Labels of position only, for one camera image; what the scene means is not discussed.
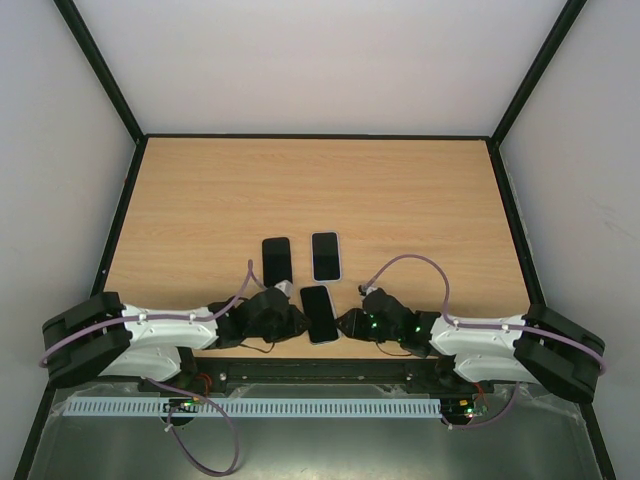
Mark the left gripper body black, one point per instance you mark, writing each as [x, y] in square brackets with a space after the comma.
[278, 330]

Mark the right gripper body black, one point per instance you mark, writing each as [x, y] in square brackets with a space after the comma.
[353, 325]

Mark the clear phone case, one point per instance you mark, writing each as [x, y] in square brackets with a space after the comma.
[334, 320]

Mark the dark blue phone screen up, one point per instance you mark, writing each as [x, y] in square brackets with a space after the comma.
[319, 312]

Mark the blue phone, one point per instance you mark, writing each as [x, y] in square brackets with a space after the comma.
[276, 261]

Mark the lilac phone case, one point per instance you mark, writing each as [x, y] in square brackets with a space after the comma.
[340, 260]

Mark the silver white phone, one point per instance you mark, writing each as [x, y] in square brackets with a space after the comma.
[325, 256]

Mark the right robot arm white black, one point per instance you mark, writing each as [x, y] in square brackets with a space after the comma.
[540, 346]

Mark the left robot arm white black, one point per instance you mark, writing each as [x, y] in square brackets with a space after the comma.
[104, 337]

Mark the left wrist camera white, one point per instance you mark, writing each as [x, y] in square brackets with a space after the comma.
[286, 287]

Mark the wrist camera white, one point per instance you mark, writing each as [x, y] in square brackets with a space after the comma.
[366, 289]
[286, 287]

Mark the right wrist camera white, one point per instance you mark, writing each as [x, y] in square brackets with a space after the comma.
[366, 289]

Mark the light blue slotted cable duct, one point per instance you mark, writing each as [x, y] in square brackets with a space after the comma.
[254, 408]

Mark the black front mounting rail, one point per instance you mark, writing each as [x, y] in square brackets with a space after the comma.
[416, 376]

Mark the black aluminium frame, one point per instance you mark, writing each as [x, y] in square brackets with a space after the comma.
[547, 51]

